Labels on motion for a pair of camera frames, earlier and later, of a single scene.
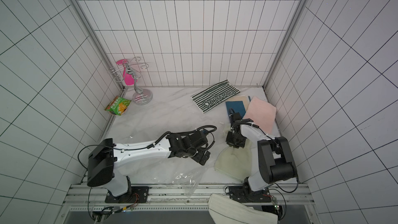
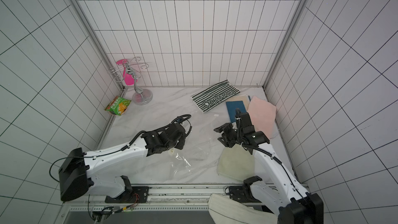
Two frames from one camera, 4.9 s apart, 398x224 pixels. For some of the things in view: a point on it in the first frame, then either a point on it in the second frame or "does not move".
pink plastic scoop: [128, 78] does not move
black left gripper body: [192, 151] → [178, 145]
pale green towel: [235, 162] does not move
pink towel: [262, 113] does not move
